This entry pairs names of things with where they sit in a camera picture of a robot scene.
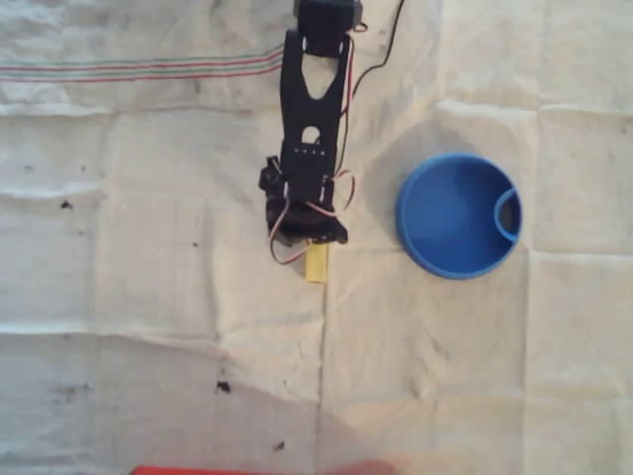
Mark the red flat object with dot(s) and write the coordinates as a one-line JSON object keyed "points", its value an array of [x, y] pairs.
{"points": [[257, 470]]}

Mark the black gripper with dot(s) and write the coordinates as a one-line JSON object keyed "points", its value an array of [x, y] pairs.
{"points": [[330, 235]]}

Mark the white creased cloth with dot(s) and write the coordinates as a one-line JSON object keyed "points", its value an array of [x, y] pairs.
{"points": [[148, 297]]}

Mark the blue plastic bowl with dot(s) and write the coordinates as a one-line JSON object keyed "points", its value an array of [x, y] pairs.
{"points": [[457, 218]]}

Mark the yellow rectangular block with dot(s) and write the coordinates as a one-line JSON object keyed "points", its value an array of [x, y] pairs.
{"points": [[317, 264]]}

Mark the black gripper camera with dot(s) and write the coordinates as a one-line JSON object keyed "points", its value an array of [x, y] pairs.
{"points": [[269, 178]]}

